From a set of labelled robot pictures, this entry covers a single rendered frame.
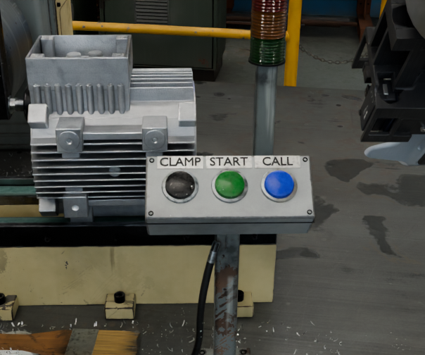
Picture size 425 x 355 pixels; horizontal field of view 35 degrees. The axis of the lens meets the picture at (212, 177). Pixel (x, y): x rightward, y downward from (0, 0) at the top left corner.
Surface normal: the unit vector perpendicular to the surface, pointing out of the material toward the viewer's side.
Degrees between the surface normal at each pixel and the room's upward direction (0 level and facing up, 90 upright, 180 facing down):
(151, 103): 32
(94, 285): 90
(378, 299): 0
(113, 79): 90
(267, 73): 90
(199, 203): 39
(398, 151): 132
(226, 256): 90
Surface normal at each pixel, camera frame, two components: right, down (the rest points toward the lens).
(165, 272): 0.04, 0.46
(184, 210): 0.03, -0.40
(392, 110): 0.02, 0.91
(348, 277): 0.01, -0.89
